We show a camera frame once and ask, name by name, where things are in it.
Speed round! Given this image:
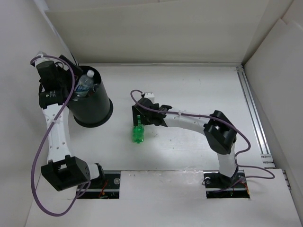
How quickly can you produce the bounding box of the clear bottle blue green label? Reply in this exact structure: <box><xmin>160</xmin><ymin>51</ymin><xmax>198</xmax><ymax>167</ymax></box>
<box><xmin>74</xmin><ymin>70</ymin><xmax>94</xmax><ymax>99</ymax></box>

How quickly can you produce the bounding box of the green plastic soda bottle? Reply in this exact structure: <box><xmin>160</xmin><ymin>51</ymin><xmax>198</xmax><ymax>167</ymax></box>
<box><xmin>132</xmin><ymin>124</ymin><xmax>144</xmax><ymax>144</ymax></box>

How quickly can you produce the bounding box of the clear bottle red label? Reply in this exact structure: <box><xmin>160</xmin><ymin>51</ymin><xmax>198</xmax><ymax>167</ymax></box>
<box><xmin>91</xmin><ymin>84</ymin><xmax>100</xmax><ymax>93</ymax></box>

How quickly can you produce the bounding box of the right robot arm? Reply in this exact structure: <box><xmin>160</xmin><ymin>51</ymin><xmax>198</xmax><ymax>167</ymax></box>
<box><xmin>132</xmin><ymin>97</ymin><xmax>238</xmax><ymax>188</ymax></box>

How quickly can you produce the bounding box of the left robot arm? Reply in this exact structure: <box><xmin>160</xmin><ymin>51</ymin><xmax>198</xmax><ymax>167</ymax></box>
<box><xmin>31</xmin><ymin>52</ymin><xmax>113</xmax><ymax>191</ymax></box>

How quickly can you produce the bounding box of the black plastic bin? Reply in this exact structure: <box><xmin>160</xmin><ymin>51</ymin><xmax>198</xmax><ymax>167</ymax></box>
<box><xmin>68</xmin><ymin>65</ymin><xmax>113</xmax><ymax>128</ymax></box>

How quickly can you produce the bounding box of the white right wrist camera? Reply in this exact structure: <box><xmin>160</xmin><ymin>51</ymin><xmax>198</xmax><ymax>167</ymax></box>
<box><xmin>142</xmin><ymin>92</ymin><xmax>155</xmax><ymax>104</ymax></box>

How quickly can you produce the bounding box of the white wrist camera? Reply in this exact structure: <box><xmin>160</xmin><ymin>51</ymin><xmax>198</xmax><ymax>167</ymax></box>
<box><xmin>142</xmin><ymin>92</ymin><xmax>155</xmax><ymax>104</ymax></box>
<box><xmin>30</xmin><ymin>52</ymin><xmax>50</xmax><ymax>68</ymax></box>

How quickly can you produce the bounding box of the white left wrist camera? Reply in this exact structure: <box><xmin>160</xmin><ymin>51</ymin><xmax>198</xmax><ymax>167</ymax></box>
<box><xmin>30</xmin><ymin>52</ymin><xmax>50</xmax><ymax>68</ymax></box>

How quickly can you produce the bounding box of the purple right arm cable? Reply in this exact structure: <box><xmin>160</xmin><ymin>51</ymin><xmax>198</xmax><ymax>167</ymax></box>
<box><xmin>130</xmin><ymin>89</ymin><xmax>276</xmax><ymax>193</ymax></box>

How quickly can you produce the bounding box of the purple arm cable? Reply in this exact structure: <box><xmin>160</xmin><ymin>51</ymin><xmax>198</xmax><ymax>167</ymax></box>
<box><xmin>30</xmin><ymin>55</ymin><xmax>92</xmax><ymax>217</ymax></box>
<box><xmin>130</xmin><ymin>89</ymin><xmax>276</xmax><ymax>193</ymax></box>

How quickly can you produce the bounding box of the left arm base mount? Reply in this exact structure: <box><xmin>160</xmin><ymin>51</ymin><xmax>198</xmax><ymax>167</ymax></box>
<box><xmin>78</xmin><ymin>171</ymin><xmax>121</xmax><ymax>200</ymax></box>

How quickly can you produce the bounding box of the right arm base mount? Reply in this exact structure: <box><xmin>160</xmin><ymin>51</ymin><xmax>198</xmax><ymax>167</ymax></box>
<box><xmin>202</xmin><ymin>170</ymin><xmax>250</xmax><ymax>199</ymax></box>

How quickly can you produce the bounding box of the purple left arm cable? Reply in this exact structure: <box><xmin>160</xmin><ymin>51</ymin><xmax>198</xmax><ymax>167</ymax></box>
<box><xmin>30</xmin><ymin>55</ymin><xmax>92</xmax><ymax>217</ymax></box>

